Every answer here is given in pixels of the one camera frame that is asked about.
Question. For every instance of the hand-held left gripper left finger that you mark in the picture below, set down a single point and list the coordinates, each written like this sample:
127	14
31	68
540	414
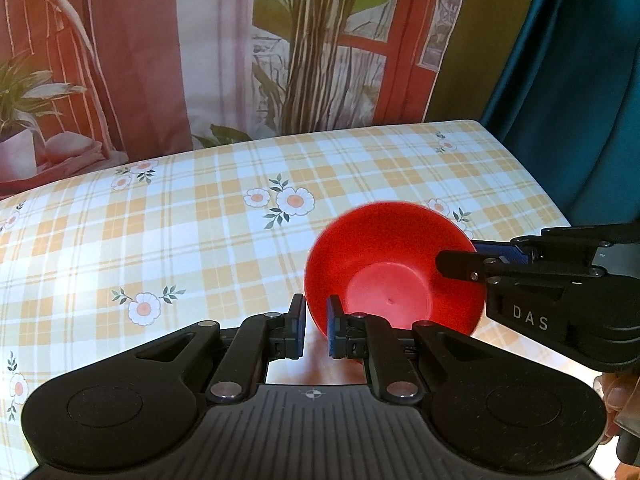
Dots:
298	329

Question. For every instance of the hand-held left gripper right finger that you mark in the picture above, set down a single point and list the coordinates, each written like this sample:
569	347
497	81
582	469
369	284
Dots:
333	330

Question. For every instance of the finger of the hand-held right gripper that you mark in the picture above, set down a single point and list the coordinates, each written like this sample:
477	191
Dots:
500	250
465	264

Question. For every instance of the red plastic bowl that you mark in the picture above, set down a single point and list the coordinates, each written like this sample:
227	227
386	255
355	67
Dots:
390	240

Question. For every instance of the person's right hand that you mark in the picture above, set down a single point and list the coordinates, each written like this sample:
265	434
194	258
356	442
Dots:
612	405

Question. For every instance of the yellow checked floral tablecloth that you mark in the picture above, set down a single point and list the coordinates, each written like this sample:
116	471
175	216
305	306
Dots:
200	240

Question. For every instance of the teal curtain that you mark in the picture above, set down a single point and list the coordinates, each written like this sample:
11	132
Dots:
575	85

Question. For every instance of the printed room scene backdrop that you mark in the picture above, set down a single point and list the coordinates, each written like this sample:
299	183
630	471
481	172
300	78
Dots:
150	60

